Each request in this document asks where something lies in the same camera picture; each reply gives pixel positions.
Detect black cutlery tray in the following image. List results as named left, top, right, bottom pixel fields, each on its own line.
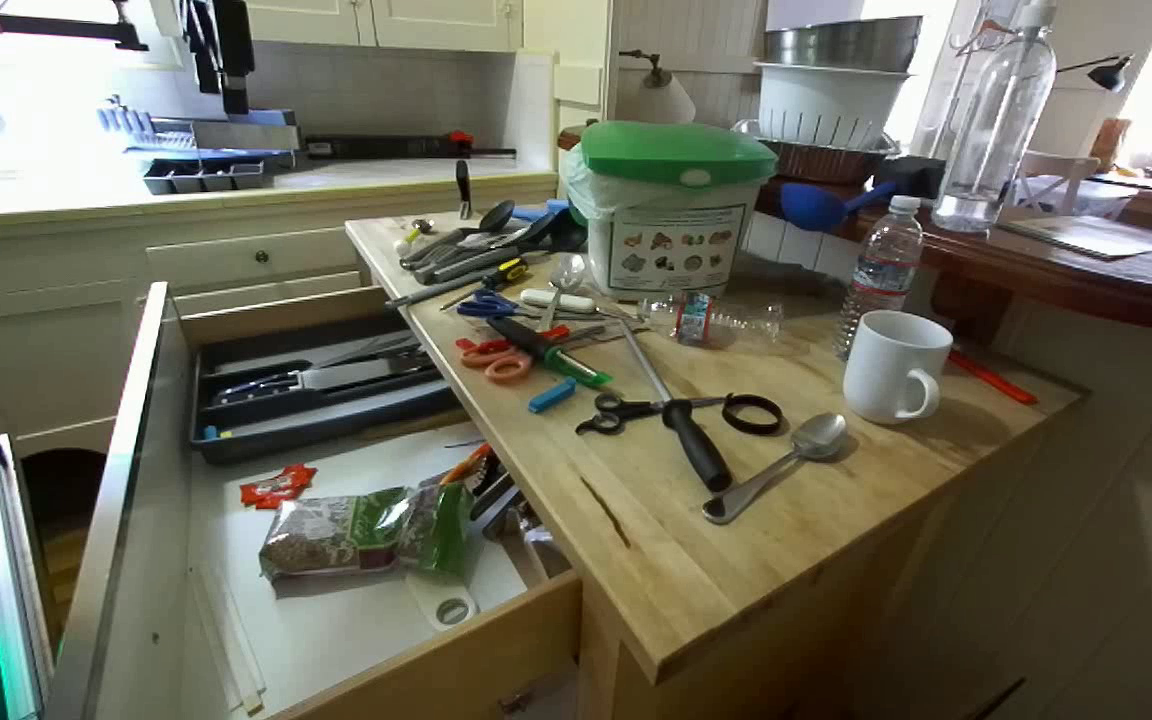
left=188, top=312, right=457, bottom=463

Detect green lid compost bin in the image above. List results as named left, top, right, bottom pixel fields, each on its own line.
left=562, top=119, right=777, bottom=296

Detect orange yellow peeler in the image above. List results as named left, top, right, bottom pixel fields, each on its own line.
left=438, top=446, right=493, bottom=489

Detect large metal spoon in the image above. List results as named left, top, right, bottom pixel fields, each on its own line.
left=703, top=412, right=848, bottom=526

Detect blue chalk piece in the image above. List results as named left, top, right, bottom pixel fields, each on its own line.
left=526, top=382, right=576, bottom=412

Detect clear plastic water bottle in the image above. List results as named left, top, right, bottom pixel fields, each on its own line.
left=839, top=196, right=925, bottom=352

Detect black handled whisk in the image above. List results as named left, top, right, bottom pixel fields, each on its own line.
left=551, top=253, right=732, bottom=492

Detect orange handled scissors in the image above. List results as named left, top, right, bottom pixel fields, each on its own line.
left=457, top=333, right=530, bottom=384

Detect tall glass bottle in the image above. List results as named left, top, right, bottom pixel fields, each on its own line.
left=930, top=0, right=1057, bottom=231

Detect green marker pen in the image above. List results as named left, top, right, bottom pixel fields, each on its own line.
left=487, top=315, right=608, bottom=388

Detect white ceramic mug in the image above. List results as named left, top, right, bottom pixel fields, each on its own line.
left=843, top=308, right=950, bottom=426

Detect steel mixing bowl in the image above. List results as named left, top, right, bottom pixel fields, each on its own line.
left=764, top=16, right=919, bottom=72

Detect green snack bag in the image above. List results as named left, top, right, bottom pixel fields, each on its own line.
left=261, top=482, right=470, bottom=580

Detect orange plastic clip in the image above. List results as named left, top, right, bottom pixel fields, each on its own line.
left=240, top=463, right=315, bottom=512

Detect black handled scissors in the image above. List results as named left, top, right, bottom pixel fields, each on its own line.
left=579, top=393, right=785, bottom=438

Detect yellow black screwdriver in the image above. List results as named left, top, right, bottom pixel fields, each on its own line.
left=384, top=256, right=526, bottom=308

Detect wooden drawer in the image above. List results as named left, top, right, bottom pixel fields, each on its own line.
left=43, top=285, right=579, bottom=720

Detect red pen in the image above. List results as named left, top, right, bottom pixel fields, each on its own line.
left=946, top=352, right=1039, bottom=408

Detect small blue bowl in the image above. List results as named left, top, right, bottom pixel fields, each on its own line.
left=779, top=186, right=891, bottom=231

